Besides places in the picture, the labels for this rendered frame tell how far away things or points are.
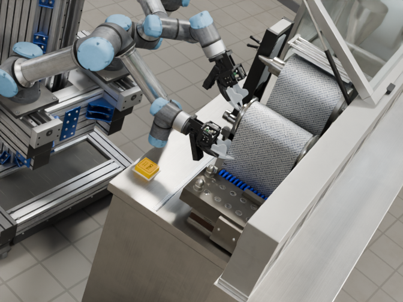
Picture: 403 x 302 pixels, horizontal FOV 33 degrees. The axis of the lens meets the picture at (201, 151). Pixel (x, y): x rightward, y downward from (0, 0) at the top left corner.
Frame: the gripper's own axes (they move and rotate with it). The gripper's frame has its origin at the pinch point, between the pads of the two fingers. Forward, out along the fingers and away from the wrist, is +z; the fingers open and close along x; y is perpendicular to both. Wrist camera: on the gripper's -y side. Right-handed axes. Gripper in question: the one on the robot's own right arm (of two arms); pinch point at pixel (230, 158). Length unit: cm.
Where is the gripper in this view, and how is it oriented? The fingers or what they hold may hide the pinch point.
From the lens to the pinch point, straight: 251.6
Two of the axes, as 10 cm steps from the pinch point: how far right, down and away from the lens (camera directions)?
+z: 8.2, 5.2, -2.4
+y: 2.8, -7.2, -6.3
